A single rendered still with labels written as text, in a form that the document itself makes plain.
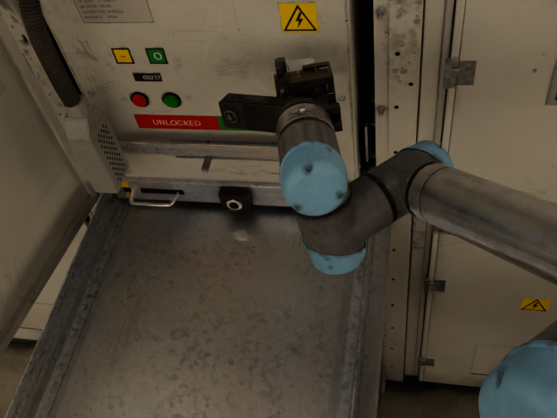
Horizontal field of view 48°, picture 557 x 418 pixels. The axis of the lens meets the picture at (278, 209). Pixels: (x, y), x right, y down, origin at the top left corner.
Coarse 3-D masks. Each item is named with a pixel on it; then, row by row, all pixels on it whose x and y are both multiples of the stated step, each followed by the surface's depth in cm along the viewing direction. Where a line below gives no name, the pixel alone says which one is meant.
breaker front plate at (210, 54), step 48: (48, 0) 99; (192, 0) 94; (240, 0) 93; (288, 0) 91; (336, 0) 90; (96, 48) 105; (144, 48) 103; (192, 48) 101; (240, 48) 100; (288, 48) 98; (336, 48) 97; (96, 96) 114; (192, 96) 110; (336, 96) 104
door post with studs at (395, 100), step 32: (384, 0) 90; (416, 0) 89; (384, 32) 95; (416, 32) 93; (384, 64) 99; (416, 64) 98; (384, 96) 105; (416, 96) 103; (384, 128) 110; (384, 160) 117
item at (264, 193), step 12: (132, 180) 130; (144, 180) 130; (156, 180) 129; (168, 180) 129; (180, 180) 128; (192, 180) 128; (204, 180) 127; (216, 180) 127; (120, 192) 134; (144, 192) 133; (156, 192) 132; (168, 192) 131; (192, 192) 130; (204, 192) 129; (216, 192) 128; (252, 192) 126; (264, 192) 126; (276, 192) 125; (252, 204) 129; (264, 204) 129; (276, 204) 128
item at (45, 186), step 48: (0, 48) 109; (0, 96) 111; (0, 144) 113; (48, 144) 125; (0, 192) 115; (48, 192) 128; (96, 192) 139; (0, 240) 117; (48, 240) 130; (0, 288) 119; (0, 336) 121
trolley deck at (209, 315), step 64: (128, 256) 128; (192, 256) 126; (256, 256) 124; (384, 256) 120; (128, 320) 119; (192, 320) 117; (256, 320) 115; (320, 320) 113; (384, 320) 115; (64, 384) 112; (128, 384) 110; (192, 384) 109; (256, 384) 107; (320, 384) 106
